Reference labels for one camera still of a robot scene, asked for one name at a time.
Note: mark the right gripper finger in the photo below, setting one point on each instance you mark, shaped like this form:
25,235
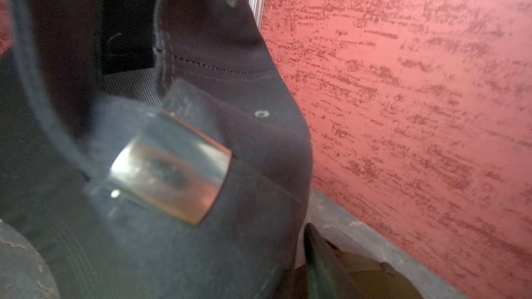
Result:
325,275

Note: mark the dark brown cap back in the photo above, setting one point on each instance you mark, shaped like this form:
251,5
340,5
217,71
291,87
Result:
370,279

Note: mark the dark grey cap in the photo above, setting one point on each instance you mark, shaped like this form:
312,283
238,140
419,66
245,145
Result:
151,149

